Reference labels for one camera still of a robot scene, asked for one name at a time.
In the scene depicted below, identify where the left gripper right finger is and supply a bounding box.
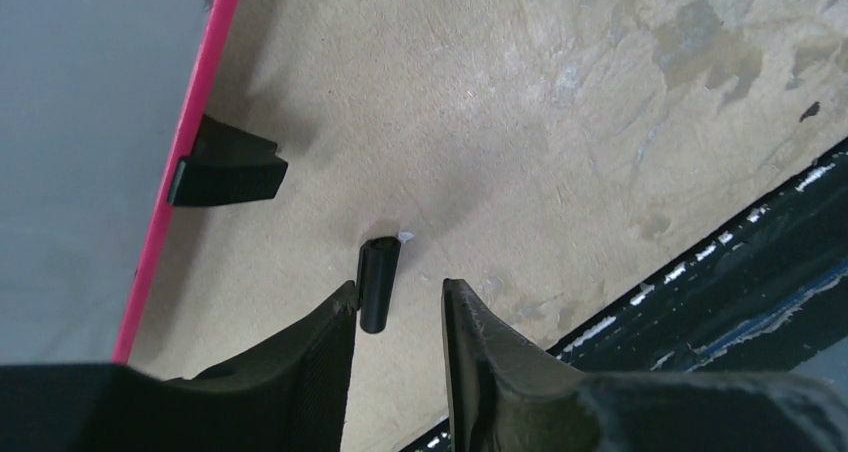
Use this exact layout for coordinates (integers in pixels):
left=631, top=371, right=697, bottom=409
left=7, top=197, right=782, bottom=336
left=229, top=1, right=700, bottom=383
left=441, top=279, right=847, bottom=451

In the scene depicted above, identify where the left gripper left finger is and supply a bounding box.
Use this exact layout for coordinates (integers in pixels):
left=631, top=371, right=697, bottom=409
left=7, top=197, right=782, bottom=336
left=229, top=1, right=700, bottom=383
left=1, top=282, right=358, bottom=451

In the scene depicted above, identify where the black marker cap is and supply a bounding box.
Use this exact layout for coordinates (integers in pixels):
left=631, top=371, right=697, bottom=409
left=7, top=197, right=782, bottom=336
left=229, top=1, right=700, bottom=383
left=356, top=236, right=402, bottom=334

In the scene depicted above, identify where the pink-framed whiteboard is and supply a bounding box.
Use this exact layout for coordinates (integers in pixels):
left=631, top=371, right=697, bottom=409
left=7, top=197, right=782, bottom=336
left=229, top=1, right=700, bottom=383
left=1, top=0, right=238, bottom=365

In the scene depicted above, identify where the left black whiteboard foot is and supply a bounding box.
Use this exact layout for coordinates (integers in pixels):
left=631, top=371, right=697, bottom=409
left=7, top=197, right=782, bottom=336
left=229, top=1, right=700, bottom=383
left=167, top=115, right=288, bottom=207

